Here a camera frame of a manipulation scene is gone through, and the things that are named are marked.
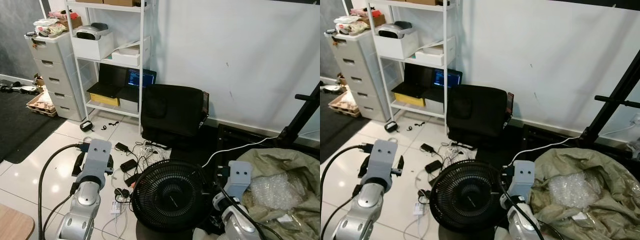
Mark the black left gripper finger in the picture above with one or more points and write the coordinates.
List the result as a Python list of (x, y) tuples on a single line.
[(368, 165), (110, 165), (400, 165), (79, 165)]

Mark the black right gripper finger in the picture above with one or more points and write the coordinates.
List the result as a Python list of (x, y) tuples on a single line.
[(224, 177), (507, 175)]

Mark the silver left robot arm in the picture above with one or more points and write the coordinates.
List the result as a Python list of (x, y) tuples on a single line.
[(80, 210), (367, 210)]

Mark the black power adapter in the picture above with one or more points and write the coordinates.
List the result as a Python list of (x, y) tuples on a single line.
[(129, 165), (428, 148), (435, 165), (122, 147)]

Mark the small black floor gadget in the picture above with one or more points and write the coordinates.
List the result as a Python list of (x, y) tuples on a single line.
[(391, 126), (87, 126)]

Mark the black standing fan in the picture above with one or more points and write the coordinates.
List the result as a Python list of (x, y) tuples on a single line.
[(170, 195), (467, 195)]

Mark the black floor mat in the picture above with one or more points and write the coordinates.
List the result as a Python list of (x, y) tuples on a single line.
[(332, 130), (20, 125)]

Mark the clear bubble wrap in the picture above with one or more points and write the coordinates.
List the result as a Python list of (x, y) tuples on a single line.
[(272, 190), (572, 190)]

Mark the small white box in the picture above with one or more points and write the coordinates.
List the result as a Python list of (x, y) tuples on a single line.
[(434, 106), (129, 105)]

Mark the brown cardboard tray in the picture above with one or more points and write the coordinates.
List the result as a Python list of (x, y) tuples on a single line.
[(41, 105), (345, 105)]

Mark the yellow box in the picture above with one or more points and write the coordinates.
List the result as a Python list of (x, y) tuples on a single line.
[(407, 99), (104, 99)]

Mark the green woven sack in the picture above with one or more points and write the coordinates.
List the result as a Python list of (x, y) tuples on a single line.
[(300, 165), (600, 165)]

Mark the black fabric bag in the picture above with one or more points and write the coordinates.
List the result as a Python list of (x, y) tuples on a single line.
[(475, 112), (172, 110)]

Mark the black stand pole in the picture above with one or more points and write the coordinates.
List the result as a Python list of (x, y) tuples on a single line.
[(300, 115), (615, 105)]

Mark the black laptop dark screen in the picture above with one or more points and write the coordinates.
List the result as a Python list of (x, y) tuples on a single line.
[(111, 77), (417, 79)]

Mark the light wooden table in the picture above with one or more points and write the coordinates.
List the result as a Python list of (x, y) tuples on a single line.
[(12, 225)]

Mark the laptop with lit screen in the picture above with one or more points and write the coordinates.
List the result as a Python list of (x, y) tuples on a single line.
[(447, 79), (140, 79)]

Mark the grey plastic drawer cabinet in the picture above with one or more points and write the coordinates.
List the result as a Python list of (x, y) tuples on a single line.
[(52, 65), (352, 65)]

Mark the flat white box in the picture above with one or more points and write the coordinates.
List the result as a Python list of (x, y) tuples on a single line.
[(432, 54), (127, 56)]

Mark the large white box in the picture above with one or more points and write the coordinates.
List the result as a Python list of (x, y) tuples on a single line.
[(395, 47), (92, 47)]

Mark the snack bag pile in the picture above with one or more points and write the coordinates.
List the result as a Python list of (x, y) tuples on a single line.
[(350, 25), (50, 27)]

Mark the white metal shelf rack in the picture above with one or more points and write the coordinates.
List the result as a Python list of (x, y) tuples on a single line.
[(110, 6), (415, 6)]

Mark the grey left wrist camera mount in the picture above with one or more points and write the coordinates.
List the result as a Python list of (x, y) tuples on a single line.
[(97, 155), (387, 155)]

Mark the black base frame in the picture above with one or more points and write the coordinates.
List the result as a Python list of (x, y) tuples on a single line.
[(540, 135), (235, 135)]

